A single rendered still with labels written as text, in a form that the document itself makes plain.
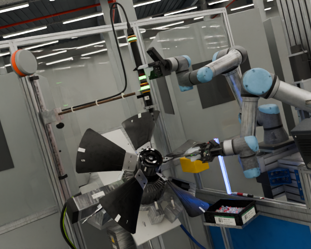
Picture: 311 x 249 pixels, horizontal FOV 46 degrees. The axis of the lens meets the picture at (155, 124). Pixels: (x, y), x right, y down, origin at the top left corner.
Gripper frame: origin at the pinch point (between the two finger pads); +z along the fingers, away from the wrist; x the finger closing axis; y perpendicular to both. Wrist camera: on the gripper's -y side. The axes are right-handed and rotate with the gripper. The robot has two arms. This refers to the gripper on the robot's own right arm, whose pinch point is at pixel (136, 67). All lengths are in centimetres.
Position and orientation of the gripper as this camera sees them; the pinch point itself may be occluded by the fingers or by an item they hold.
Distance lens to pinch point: 183.6
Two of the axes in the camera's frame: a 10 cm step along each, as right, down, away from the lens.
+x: -6.2, 1.0, 7.8
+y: 2.6, 9.6, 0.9
